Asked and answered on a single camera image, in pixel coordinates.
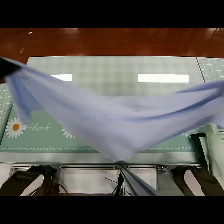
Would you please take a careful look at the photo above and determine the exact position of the light blue shirt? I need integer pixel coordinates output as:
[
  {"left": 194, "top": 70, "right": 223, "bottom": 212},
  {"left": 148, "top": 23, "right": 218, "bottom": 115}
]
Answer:
[{"left": 4, "top": 59, "right": 224, "bottom": 162}]

